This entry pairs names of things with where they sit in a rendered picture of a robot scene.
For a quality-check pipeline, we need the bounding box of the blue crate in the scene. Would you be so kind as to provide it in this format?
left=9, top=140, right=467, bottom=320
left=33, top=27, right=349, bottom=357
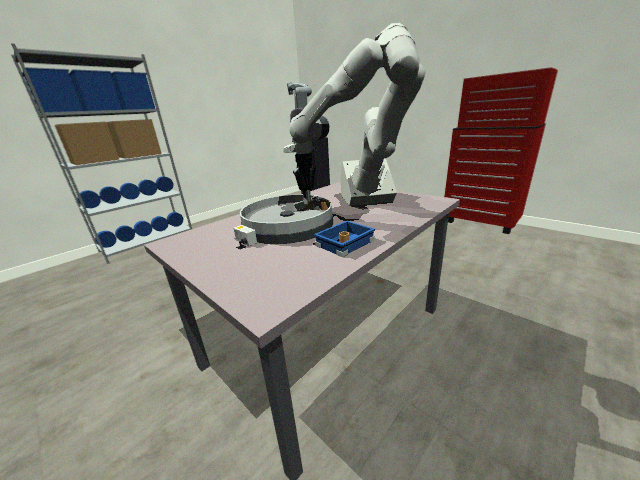
left=314, top=221, right=375, bottom=257

